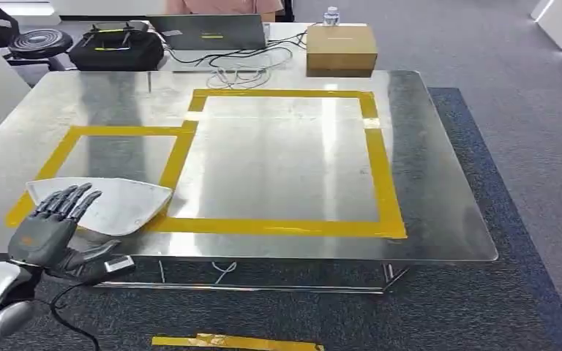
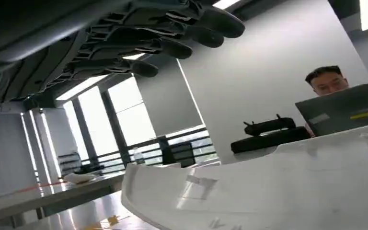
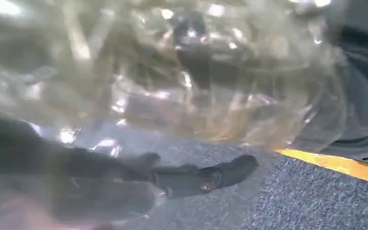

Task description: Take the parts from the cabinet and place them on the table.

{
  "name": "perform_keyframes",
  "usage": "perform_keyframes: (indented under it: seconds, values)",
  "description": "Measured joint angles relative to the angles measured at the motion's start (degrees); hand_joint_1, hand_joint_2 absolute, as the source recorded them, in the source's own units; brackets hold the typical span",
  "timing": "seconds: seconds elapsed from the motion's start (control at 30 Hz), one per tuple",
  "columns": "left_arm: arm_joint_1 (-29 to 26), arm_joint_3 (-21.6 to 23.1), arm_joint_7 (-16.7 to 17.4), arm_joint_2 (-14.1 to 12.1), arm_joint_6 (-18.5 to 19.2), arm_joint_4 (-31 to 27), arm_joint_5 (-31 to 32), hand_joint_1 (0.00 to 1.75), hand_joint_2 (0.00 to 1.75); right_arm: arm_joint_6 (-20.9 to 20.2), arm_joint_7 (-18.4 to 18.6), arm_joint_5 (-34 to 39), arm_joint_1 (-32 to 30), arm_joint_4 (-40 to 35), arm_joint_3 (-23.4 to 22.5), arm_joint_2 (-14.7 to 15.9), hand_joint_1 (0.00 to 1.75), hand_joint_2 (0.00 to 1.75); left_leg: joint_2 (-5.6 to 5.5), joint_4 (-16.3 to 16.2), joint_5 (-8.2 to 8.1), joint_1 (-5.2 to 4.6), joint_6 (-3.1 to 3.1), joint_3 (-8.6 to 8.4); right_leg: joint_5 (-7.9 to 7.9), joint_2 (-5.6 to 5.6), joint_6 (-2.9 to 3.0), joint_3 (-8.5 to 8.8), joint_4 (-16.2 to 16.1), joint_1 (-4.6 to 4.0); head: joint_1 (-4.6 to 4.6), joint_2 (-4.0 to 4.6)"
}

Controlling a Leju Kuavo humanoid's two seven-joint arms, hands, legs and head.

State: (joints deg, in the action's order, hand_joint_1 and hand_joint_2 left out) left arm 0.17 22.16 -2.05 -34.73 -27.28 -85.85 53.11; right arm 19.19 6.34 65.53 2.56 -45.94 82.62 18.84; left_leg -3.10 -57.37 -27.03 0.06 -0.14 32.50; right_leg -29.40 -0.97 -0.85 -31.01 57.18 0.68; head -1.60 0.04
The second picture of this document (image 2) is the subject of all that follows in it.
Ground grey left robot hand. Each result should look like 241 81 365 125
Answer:
0 0 246 100

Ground white plastic tray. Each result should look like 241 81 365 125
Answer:
121 120 368 230

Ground grey roller blind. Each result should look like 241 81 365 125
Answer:
133 54 204 138

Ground dark window railing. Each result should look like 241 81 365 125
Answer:
81 126 219 171

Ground clear plastic bottle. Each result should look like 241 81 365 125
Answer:
133 147 145 165

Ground black office chair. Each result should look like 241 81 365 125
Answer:
170 142 196 168

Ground grey office chair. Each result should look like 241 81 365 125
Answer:
58 152 83 176

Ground white cloth bundle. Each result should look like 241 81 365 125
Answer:
64 172 98 185

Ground black remote controller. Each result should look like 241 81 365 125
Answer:
243 114 297 137

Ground black flat bag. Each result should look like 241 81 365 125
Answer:
230 126 311 155

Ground steel bench with red tape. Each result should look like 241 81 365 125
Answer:
0 171 127 224

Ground dark grey laptop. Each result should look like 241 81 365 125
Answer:
295 79 368 137

